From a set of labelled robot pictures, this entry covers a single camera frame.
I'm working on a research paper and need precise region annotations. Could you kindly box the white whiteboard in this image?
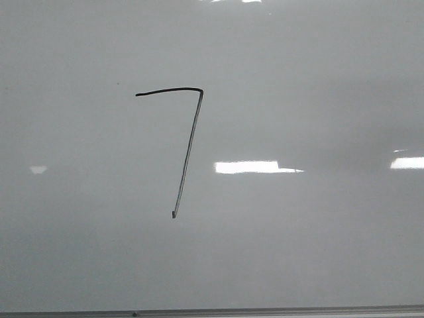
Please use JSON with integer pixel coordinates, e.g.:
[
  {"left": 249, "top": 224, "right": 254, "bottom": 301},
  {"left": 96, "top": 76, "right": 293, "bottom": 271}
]
[{"left": 1, "top": 1, "right": 423, "bottom": 311}]

